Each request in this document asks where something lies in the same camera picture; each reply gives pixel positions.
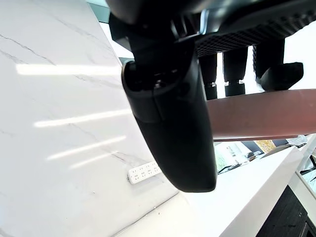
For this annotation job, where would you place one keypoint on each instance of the white window frame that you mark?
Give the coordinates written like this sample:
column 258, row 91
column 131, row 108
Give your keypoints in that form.
column 306, row 170

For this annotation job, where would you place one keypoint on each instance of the black cabinet front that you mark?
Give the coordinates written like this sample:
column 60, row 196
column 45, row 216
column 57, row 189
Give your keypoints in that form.
column 288, row 214

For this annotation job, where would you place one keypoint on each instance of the clear plastic bag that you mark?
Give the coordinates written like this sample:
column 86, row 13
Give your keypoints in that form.
column 299, row 141

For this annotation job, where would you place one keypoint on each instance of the brown wooden wall cabinet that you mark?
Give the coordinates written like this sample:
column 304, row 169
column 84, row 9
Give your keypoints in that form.
column 261, row 114

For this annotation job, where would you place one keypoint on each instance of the white power strip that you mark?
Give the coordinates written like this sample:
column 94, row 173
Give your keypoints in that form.
column 142, row 174

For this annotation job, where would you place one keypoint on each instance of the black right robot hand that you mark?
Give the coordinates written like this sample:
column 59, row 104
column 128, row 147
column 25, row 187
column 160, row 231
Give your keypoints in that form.
column 172, row 118

